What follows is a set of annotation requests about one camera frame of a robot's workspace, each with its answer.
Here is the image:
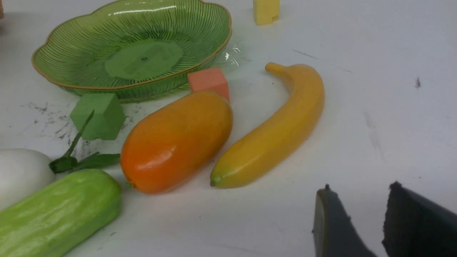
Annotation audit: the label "green glass plate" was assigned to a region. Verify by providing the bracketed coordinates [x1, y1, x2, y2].
[31, 0, 233, 102]

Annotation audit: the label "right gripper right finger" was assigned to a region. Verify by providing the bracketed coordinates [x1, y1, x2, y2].
[382, 182, 457, 257]

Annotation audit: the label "yellow banana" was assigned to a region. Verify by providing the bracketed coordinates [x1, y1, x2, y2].
[210, 62, 325, 189]

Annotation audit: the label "yellow foam cube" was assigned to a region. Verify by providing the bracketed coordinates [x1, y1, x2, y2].
[253, 0, 280, 26]

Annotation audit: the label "green foam cube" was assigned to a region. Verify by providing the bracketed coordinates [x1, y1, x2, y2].
[70, 93, 126, 141]

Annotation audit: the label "white eggplant with leaves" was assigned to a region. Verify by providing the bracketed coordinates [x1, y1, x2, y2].
[0, 110, 120, 210]

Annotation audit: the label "orange mango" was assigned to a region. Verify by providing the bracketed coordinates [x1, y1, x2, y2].
[120, 91, 233, 194]

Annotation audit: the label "orange foam cube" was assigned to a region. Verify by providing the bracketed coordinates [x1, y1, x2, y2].
[187, 67, 230, 101]

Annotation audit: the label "light green cucumber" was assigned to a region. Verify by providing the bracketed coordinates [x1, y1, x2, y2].
[0, 169, 121, 257]

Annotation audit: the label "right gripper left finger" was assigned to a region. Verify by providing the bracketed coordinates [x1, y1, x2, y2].
[312, 184, 376, 257]

